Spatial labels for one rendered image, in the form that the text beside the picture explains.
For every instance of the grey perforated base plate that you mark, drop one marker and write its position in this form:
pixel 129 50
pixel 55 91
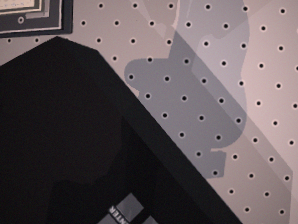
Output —
pixel 219 76

